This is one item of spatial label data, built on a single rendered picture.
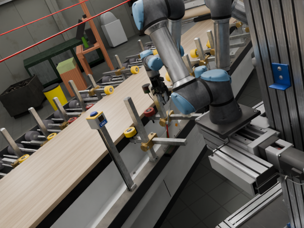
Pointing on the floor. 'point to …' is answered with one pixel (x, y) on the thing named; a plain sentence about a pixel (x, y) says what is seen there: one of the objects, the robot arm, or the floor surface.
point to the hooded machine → (112, 30)
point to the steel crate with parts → (23, 97)
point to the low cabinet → (51, 77)
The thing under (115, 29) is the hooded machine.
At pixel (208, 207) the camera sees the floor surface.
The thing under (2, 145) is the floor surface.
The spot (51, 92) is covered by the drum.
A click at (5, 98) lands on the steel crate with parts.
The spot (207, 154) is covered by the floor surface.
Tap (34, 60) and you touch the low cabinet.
